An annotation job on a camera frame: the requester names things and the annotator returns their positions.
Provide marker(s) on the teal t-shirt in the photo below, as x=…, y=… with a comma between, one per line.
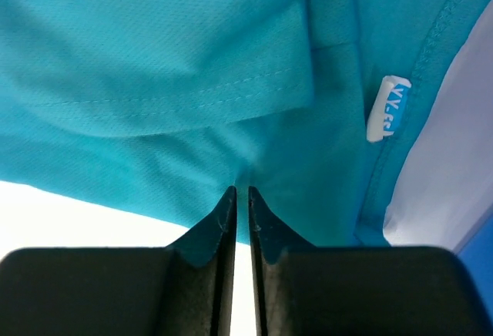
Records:
x=359, y=121

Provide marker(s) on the blue plastic bin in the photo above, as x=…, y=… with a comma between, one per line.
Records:
x=477, y=232

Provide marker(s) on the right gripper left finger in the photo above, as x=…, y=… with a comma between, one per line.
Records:
x=184, y=288

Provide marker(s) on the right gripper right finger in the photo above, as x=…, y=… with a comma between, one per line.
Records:
x=302, y=289

